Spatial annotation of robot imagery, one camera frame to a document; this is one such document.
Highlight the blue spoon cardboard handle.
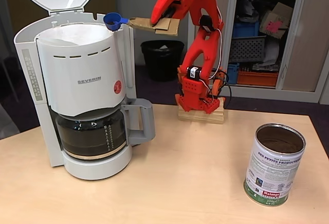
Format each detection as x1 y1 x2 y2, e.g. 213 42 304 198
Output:
103 12 180 36

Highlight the white paper coffee filter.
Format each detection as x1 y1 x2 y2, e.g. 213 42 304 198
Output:
38 23 115 47

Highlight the white drip coffee maker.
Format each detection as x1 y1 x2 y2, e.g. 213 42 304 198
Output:
10 0 136 181

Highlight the white and green tin can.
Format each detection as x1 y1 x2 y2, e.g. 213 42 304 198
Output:
243 123 306 207

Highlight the black trash bin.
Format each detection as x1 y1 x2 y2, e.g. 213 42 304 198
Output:
140 40 185 82

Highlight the blue plastic crate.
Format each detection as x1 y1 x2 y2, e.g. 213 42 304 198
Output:
232 22 260 39

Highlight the grey perforated basket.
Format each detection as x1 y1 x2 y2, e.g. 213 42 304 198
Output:
229 35 267 63

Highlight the small blue box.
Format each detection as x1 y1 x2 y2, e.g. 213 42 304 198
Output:
227 63 240 85

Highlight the cardboard box pink label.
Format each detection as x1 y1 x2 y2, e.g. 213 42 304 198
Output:
259 2 294 39

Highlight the orange plastic crate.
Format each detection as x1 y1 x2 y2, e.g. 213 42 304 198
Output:
236 70 279 86

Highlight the wooden base block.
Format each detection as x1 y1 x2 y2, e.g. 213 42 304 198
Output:
178 98 225 125

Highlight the white tambour door cabinet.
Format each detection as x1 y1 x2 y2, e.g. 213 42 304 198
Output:
189 0 329 104

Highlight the black power cable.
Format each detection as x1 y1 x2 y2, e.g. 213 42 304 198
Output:
210 69 232 108

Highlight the glass carafe grey handle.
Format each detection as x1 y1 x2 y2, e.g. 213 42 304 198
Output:
52 98 156 161

